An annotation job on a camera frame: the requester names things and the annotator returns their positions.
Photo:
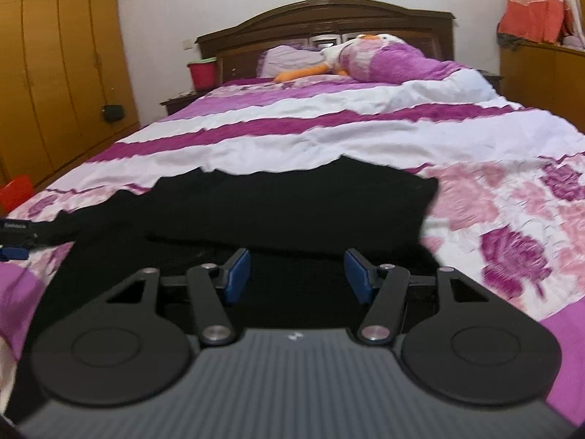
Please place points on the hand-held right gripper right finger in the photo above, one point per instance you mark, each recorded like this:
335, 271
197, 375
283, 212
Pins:
359, 279

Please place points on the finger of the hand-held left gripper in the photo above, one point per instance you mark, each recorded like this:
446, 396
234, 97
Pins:
13, 253

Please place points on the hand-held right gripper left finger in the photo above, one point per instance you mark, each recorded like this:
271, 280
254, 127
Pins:
237, 279

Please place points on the black garment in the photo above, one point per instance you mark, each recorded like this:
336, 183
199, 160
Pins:
274, 206

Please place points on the red plastic stool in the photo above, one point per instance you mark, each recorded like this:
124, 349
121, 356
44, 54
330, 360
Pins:
13, 192

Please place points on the purple floral bed blanket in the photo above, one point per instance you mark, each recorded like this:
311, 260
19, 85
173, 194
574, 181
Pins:
365, 119

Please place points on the small black device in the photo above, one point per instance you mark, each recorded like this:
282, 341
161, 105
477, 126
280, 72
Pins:
113, 113

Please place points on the dark wooden nightstand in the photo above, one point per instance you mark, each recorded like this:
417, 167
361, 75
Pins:
180, 99

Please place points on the wooden wardrobe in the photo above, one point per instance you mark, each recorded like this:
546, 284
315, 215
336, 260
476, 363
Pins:
55, 68

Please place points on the red plastic bucket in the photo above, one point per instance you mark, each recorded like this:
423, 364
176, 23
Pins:
202, 73

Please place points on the light purple pillow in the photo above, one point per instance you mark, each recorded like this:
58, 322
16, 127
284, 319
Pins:
288, 59

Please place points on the dark wooden headboard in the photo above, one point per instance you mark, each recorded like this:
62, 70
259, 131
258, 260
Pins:
237, 41

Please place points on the white goose plush toy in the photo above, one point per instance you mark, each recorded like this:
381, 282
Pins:
384, 40

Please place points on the wooden side cabinet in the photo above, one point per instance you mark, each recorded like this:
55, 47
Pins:
539, 77

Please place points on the orange and pink curtain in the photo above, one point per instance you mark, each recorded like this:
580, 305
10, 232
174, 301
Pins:
532, 9

